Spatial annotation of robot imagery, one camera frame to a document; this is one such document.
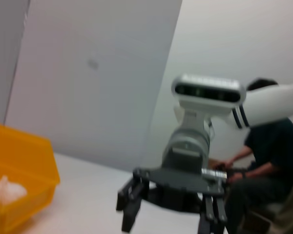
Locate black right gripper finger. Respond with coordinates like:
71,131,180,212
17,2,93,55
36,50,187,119
197,194,228,234
116,174,150,233

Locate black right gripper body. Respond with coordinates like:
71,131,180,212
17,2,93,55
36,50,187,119
133,167,230,213

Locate white paper ball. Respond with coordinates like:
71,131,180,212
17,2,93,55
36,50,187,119
0,175,28,205

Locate seated person dark clothes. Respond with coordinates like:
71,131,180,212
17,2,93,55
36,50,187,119
213,78,293,234

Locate yellow plastic bin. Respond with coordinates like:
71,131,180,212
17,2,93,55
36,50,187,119
0,121,61,234

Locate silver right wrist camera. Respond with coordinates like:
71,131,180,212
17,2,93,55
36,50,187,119
171,74,247,117

